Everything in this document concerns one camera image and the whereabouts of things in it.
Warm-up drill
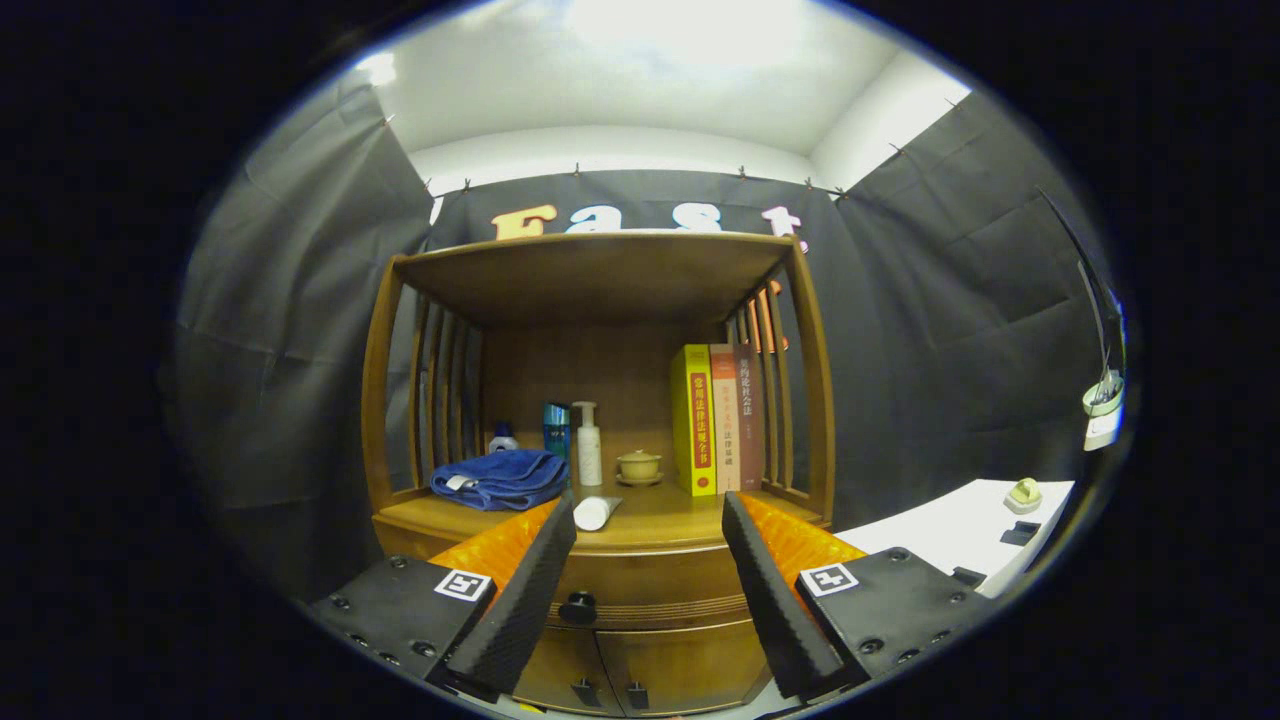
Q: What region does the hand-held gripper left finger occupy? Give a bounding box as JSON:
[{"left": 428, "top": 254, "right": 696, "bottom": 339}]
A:
[{"left": 305, "top": 497, "right": 578, "bottom": 701}]

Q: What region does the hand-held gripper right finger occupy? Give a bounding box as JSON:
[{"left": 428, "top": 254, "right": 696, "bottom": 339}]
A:
[{"left": 722, "top": 490, "right": 1001, "bottom": 701}]

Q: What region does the white squeeze tube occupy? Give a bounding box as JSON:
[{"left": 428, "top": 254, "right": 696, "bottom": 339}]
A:
[{"left": 573, "top": 495, "right": 623, "bottom": 532}]

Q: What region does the wooden drawer with black knob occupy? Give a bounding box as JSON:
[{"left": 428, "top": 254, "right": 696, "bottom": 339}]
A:
[{"left": 375, "top": 520, "right": 831, "bottom": 631}]

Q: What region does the narrow wooden cabinet door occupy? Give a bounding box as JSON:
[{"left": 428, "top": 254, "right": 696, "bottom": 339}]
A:
[{"left": 515, "top": 628, "right": 621, "bottom": 716}]

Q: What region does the wide wooden cabinet door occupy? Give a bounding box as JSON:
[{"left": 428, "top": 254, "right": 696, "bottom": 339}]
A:
[{"left": 596, "top": 620, "right": 771, "bottom": 716}]

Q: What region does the wooden countertop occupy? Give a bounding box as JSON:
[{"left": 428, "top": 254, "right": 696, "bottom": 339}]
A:
[{"left": 375, "top": 480, "right": 829, "bottom": 553}]

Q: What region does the folded blue towel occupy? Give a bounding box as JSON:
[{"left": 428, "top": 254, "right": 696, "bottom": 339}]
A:
[{"left": 430, "top": 449, "right": 570, "bottom": 512}]

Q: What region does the white pump bottle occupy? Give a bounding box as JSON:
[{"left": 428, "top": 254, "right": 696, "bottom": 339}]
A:
[{"left": 572, "top": 401, "right": 603, "bottom": 487}]

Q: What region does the white table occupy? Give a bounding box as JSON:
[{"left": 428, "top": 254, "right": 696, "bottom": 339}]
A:
[{"left": 835, "top": 479, "right": 1076, "bottom": 599}]

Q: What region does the brown book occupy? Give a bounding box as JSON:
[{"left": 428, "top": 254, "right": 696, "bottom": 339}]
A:
[{"left": 733, "top": 344, "right": 765, "bottom": 491}]

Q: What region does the orange and white book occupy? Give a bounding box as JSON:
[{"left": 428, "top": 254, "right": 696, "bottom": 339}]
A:
[{"left": 709, "top": 344, "right": 742, "bottom": 494}]

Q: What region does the beige lidded teacup with saucer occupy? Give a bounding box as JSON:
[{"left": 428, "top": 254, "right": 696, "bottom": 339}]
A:
[{"left": 615, "top": 449, "right": 665, "bottom": 487}]

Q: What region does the thick yellow book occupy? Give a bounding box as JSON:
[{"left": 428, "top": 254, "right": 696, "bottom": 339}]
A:
[{"left": 670, "top": 344, "right": 718, "bottom": 497}]

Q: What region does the white bowl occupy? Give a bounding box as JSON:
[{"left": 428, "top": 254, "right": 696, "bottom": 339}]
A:
[{"left": 1082, "top": 375, "right": 1126, "bottom": 418}]

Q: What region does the wooden cabinet with slatted frame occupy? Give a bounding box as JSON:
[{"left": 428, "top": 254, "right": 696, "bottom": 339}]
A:
[{"left": 360, "top": 232, "right": 837, "bottom": 717}]

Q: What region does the white wall shelf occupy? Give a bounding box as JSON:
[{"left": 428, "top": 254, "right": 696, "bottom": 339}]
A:
[{"left": 1085, "top": 405, "right": 1126, "bottom": 452}]

